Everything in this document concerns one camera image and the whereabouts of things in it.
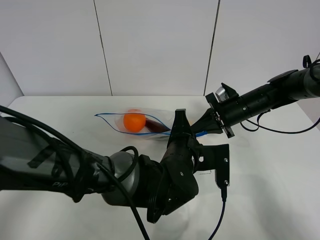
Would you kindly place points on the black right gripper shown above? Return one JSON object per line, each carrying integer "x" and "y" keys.
{"x": 221, "y": 116}

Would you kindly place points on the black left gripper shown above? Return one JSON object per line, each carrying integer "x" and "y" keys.
{"x": 176, "y": 185}

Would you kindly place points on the clear zip bag blue zipper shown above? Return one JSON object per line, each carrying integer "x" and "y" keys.
{"x": 115, "y": 121}

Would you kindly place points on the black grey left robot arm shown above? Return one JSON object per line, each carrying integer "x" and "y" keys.
{"x": 35, "y": 157}

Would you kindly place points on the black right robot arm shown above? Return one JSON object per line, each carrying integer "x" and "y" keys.
{"x": 282, "y": 90}

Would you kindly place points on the dark purple eggplant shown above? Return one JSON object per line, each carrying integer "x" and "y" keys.
{"x": 155, "y": 127}

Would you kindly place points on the orange fruit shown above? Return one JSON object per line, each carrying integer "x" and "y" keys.
{"x": 134, "y": 121}

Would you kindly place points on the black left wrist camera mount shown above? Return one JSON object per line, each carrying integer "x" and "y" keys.
{"x": 217, "y": 158}

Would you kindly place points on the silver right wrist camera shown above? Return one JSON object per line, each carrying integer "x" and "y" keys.
{"x": 221, "y": 94}

